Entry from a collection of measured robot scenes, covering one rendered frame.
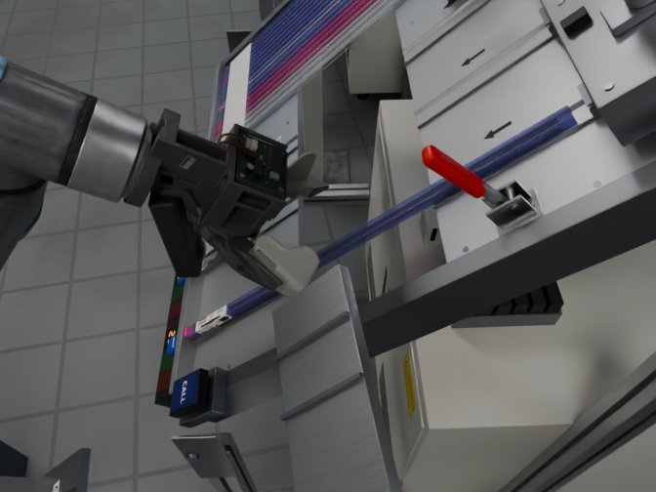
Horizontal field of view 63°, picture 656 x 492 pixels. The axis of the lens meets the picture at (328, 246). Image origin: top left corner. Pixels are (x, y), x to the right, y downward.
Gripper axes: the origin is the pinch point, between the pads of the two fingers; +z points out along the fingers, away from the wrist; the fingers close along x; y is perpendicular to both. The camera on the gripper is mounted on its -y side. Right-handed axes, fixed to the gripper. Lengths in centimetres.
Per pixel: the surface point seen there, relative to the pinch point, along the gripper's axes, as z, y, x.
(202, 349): -4.0, -23.4, -2.5
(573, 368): 45.4, -5.6, -1.9
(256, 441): 33, -86, 8
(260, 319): -1.3, -12.7, -2.7
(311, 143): 37, -62, 94
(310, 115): 31, -52, 94
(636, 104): 4.8, 29.0, -5.9
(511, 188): 4.4, 19.0, -5.3
